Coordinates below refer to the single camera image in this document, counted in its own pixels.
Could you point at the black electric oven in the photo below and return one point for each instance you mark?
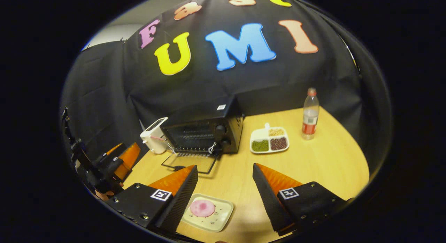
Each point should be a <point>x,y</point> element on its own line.
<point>209,121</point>

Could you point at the pink ham slice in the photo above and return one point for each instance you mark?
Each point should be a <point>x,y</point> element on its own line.
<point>202,208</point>

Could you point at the black backdrop cloth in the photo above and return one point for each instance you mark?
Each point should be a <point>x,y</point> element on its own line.
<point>209,82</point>

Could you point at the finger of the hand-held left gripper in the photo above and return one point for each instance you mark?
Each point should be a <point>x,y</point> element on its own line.
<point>130,157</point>
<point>116,149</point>

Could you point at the white toaster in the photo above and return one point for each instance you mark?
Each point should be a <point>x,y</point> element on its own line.
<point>153,136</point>

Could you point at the pile of yellow beans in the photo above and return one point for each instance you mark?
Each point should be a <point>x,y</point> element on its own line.
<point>276,132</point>

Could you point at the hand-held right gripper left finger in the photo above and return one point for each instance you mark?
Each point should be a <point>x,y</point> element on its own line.
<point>181,201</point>

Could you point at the white divided dish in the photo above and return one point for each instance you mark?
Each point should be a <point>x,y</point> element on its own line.
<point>259,134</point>

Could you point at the pink striped straw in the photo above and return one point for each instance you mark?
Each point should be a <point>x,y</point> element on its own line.
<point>157,138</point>

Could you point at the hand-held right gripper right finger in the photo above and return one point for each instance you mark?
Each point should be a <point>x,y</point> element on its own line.
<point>270,201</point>

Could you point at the cream speckled tray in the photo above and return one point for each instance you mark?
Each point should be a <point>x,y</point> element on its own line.
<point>223,215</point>

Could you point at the pile of red beans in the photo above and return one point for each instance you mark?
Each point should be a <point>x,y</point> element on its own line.
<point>279,144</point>

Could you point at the pile of green beans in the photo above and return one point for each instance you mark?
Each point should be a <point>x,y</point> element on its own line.
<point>260,145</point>

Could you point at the clear plastic bottle red label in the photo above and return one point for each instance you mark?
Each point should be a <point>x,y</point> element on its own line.
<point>310,114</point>

